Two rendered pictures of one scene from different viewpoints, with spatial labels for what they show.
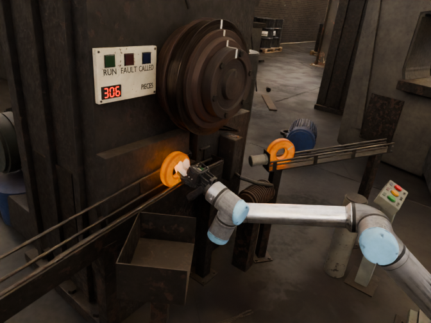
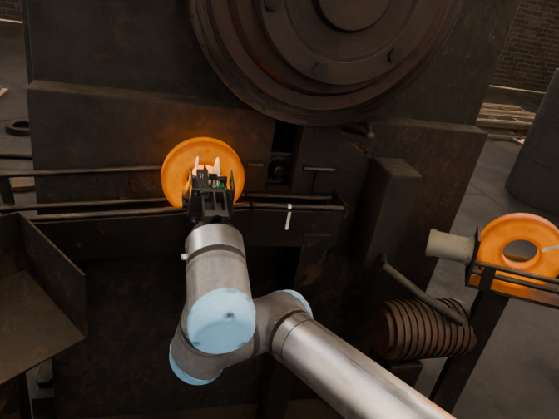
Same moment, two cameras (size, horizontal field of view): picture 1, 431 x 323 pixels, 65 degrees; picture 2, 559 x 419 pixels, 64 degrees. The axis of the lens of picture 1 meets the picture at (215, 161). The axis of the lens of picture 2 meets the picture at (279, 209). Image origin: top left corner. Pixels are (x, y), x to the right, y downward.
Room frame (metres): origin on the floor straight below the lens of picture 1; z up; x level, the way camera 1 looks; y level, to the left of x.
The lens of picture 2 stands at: (0.76, -0.43, 1.11)
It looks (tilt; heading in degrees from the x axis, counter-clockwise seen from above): 27 degrees down; 36
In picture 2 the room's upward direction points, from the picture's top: 11 degrees clockwise
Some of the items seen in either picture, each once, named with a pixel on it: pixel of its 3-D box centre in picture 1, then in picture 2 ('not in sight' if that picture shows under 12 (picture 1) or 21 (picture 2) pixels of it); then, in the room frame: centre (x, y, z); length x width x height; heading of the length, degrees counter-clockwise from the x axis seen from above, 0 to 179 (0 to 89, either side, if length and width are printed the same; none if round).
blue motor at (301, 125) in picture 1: (302, 135); not in sight; (3.51, -0.91, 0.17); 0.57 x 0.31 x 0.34; 165
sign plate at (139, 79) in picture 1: (127, 73); not in sight; (1.22, 0.34, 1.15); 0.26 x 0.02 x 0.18; 145
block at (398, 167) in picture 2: (228, 156); (381, 213); (1.63, -0.07, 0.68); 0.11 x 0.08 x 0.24; 55
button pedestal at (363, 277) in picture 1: (377, 239); not in sight; (1.56, -0.93, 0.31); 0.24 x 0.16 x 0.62; 145
